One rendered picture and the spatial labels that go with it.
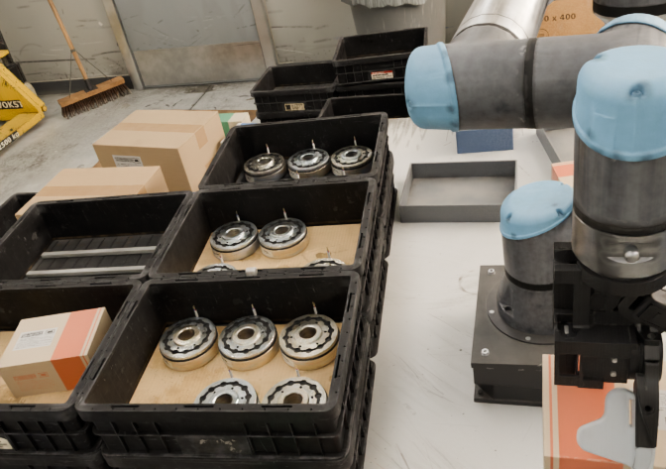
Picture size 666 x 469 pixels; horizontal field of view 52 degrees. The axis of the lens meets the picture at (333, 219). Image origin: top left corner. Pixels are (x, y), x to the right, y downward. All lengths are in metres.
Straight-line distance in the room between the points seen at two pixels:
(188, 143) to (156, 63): 2.93
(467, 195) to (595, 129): 1.25
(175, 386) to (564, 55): 0.86
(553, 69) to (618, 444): 0.31
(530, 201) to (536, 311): 0.19
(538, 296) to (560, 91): 0.63
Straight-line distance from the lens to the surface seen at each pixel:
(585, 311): 0.58
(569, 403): 0.69
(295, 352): 1.14
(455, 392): 1.25
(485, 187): 1.74
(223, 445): 1.06
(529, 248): 1.09
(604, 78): 0.47
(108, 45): 4.99
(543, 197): 1.10
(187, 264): 1.42
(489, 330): 1.21
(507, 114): 0.58
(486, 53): 0.58
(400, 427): 1.21
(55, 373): 1.27
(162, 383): 1.22
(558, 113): 0.57
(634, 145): 0.47
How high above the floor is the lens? 1.64
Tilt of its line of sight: 34 degrees down
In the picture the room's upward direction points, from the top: 12 degrees counter-clockwise
